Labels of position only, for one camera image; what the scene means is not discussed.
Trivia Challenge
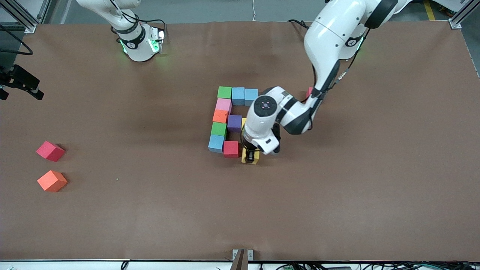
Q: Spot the purple foam block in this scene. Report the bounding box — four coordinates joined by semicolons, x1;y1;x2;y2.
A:
227;115;243;133

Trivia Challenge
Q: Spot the blue foam block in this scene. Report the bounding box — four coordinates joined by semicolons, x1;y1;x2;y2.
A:
208;134;225;153
244;88;259;107
231;87;246;106

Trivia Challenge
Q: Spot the dented orange foam block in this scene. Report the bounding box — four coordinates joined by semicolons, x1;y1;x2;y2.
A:
212;109;230;124

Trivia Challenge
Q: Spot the pink foam block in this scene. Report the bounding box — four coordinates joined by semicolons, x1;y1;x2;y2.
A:
215;98;233;113

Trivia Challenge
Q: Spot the brown table mat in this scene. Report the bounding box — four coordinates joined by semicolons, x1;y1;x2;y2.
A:
0;21;480;262

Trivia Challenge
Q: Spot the smooth orange foam block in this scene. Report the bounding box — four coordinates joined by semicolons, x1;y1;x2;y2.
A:
37;170;68;193

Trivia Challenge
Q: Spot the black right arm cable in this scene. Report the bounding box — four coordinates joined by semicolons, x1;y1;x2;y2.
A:
0;23;33;56

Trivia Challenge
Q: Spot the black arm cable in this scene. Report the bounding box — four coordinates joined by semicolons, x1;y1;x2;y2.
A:
0;23;33;56
330;26;372;89

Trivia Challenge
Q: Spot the aluminium frame post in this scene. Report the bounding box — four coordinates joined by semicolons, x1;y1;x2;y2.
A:
0;0;51;34
448;0;480;30

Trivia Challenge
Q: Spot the metal mount bracket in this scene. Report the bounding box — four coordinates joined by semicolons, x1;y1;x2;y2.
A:
229;249;254;270

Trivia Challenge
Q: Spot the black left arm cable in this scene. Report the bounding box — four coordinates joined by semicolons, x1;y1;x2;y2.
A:
330;26;372;89

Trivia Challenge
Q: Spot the black base power cable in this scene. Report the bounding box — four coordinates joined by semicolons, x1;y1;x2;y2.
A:
287;19;311;30

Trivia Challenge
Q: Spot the black cable bundle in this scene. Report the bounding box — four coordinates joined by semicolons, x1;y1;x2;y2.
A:
259;261;480;270

